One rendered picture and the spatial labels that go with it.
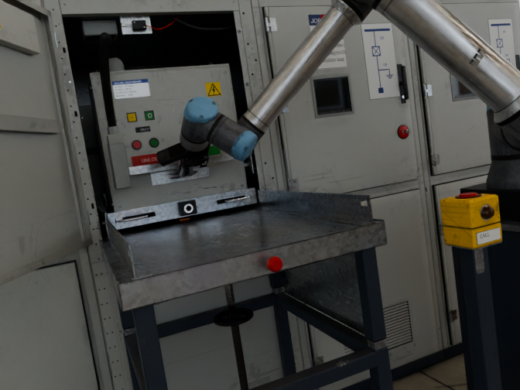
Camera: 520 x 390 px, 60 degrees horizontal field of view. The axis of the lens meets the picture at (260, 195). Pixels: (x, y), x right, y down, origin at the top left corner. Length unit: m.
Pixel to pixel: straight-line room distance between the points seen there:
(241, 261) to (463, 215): 0.46
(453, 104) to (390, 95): 0.34
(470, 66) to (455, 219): 0.47
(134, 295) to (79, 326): 0.71
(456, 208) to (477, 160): 1.32
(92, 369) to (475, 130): 1.85
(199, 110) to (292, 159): 0.55
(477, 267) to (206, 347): 1.03
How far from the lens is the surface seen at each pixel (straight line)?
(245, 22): 1.77
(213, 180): 1.68
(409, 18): 1.31
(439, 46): 1.31
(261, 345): 1.80
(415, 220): 2.07
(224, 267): 0.95
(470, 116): 2.29
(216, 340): 1.73
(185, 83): 1.69
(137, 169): 1.58
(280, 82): 1.41
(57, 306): 1.60
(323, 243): 1.04
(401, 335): 2.13
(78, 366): 1.66
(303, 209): 1.39
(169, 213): 1.63
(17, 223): 1.32
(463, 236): 1.00
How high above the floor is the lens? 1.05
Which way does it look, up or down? 5 degrees down
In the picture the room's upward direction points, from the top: 8 degrees counter-clockwise
